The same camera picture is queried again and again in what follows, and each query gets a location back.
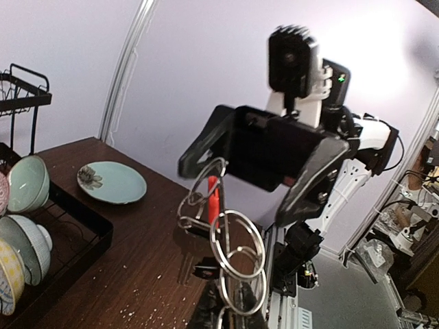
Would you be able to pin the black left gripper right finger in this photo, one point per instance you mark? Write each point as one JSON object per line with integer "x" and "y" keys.
{"x": 245, "y": 300}

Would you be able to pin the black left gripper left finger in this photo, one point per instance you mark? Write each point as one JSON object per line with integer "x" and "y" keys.
{"x": 207, "y": 309}

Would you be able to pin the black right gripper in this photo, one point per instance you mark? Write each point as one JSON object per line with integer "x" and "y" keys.
{"x": 263, "y": 149}

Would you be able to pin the large grey red keyring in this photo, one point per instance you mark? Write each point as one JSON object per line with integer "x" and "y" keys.
{"x": 220, "y": 244}

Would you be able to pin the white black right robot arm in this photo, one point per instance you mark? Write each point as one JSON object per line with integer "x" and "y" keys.
{"x": 371, "y": 143}

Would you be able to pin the light blue flower plate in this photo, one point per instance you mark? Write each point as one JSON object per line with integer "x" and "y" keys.
{"x": 111, "y": 182}

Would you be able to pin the grey blue ribbed bowl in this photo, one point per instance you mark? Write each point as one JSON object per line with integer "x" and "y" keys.
{"x": 33, "y": 242}

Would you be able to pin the blue yellow patterned bowl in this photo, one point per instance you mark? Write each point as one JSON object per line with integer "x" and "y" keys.
{"x": 12, "y": 278}

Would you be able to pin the green celadon bowl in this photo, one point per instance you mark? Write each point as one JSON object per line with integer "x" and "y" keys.
{"x": 29, "y": 185}

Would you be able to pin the pink patterned bowl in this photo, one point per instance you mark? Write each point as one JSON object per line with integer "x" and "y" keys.
{"x": 4, "y": 193}

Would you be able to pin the black wire dish rack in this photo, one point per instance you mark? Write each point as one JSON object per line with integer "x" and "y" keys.
{"x": 82, "y": 235}

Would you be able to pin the right aluminium frame post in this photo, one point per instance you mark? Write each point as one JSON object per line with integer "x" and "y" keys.
{"x": 124, "y": 70}

